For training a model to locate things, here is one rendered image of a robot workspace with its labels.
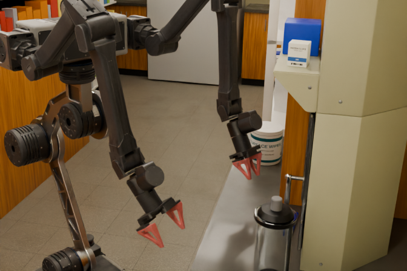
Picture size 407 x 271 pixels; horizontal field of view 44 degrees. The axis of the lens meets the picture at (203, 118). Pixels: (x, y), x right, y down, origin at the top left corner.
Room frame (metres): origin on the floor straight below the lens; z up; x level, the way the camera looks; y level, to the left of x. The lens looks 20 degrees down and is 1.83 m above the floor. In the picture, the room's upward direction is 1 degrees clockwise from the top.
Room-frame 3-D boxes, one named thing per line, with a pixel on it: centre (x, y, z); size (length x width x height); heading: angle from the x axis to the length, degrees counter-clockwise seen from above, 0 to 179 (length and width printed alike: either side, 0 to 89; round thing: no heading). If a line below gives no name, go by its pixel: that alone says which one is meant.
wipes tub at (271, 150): (1.95, -0.26, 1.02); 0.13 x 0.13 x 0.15
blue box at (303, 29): (1.46, -0.28, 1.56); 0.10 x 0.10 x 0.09; 78
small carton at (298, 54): (1.30, -0.24, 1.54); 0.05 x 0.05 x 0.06; 70
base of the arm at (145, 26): (1.97, 0.23, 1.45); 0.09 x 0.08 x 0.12; 136
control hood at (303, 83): (1.37, -0.26, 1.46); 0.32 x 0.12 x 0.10; 168
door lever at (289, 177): (1.26, -0.26, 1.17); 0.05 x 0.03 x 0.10; 77
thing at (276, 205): (1.13, -0.19, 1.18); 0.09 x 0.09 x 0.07
